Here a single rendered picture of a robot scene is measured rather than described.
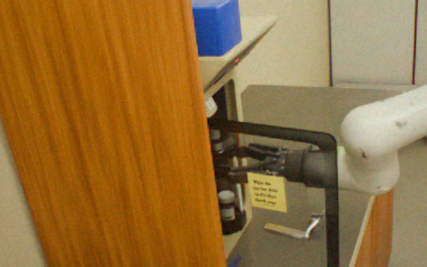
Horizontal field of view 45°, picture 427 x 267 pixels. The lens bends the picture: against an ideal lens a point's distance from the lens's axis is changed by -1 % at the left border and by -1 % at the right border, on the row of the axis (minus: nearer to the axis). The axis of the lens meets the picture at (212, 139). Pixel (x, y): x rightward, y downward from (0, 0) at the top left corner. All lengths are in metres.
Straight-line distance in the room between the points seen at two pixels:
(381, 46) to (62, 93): 3.31
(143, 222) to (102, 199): 0.10
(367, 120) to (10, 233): 0.85
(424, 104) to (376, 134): 0.11
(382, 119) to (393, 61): 3.17
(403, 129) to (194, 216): 0.43
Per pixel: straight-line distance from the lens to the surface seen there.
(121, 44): 0.95
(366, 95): 2.29
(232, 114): 1.36
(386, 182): 1.11
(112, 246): 1.21
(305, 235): 0.97
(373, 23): 4.10
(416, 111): 1.02
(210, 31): 0.96
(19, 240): 1.36
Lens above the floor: 1.78
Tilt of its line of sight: 25 degrees down
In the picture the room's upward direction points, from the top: 8 degrees counter-clockwise
